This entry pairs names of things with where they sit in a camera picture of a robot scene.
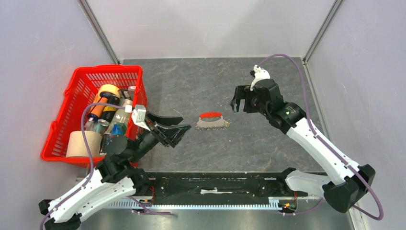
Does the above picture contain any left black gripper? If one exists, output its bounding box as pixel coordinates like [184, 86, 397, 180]
[129, 111, 193, 163]

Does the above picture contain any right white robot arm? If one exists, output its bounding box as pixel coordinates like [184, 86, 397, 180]
[230, 79, 376, 213]

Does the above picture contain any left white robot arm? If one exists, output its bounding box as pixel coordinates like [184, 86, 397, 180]
[39, 111, 191, 230]

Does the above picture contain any clear plastic bottle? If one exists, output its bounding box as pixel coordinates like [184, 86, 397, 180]
[105, 109, 130, 134]

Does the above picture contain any blue snack packet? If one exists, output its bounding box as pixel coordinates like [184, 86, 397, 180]
[100, 122, 127, 157]

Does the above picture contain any black and yellow can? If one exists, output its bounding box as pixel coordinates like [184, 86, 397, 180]
[98, 94, 120, 125]

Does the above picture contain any silver drink can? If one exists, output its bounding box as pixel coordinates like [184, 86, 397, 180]
[91, 119, 110, 135]

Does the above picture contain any yellow tape roll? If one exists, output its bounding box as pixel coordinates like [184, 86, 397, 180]
[95, 84, 120, 102]

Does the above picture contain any orange and blue bottle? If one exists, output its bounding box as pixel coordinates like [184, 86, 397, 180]
[87, 96, 108, 121]

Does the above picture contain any beige paper roll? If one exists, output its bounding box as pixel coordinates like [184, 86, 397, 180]
[66, 131, 102, 158]

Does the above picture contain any red plastic basket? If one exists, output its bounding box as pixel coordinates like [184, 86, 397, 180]
[40, 65, 148, 168]

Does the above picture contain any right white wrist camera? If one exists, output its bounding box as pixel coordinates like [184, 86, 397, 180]
[250, 65, 271, 91]

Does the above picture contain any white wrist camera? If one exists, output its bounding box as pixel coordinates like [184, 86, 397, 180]
[124, 104, 150, 131]
[250, 65, 271, 91]

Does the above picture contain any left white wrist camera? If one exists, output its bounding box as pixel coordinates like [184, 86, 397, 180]
[124, 104, 150, 131]

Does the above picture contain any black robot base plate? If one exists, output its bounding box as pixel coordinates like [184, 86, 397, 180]
[133, 172, 295, 206]

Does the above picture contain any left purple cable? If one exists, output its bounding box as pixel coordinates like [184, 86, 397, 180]
[39, 103, 173, 230]

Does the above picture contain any purple cable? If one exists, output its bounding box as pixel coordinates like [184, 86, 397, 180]
[39, 103, 173, 230]
[257, 53, 384, 221]

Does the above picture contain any right aluminium corner post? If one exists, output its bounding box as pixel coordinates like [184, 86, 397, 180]
[302, 0, 345, 65]

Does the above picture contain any aluminium corner post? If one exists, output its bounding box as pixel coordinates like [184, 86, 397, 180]
[302, 0, 345, 65]
[78, 0, 121, 64]

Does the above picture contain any left aluminium corner post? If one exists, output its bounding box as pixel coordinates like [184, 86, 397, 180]
[78, 0, 121, 64]

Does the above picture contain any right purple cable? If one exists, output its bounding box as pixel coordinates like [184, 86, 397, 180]
[257, 53, 384, 221]

